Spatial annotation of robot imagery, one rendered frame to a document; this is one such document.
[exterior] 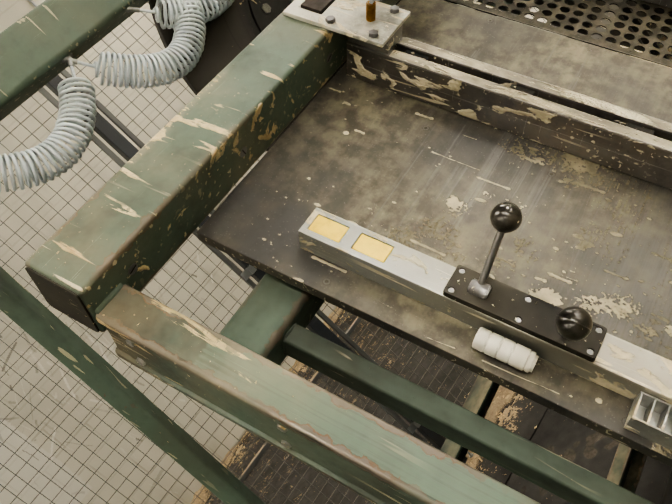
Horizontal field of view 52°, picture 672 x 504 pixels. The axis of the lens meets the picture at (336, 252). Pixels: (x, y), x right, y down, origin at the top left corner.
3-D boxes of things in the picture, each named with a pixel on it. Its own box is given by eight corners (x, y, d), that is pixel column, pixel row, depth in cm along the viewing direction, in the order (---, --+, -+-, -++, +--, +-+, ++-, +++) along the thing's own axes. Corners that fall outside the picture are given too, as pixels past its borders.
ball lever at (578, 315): (578, 350, 85) (585, 346, 73) (548, 337, 87) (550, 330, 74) (591, 322, 86) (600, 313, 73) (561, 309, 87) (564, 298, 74)
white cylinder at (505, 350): (469, 351, 89) (528, 379, 87) (472, 340, 87) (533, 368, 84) (479, 333, 91) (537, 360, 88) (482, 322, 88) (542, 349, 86)
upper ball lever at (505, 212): (486, 308, 87) (522, 213, 81) (458, 296, 88) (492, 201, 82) (494, 297, 90) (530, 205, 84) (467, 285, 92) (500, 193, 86)
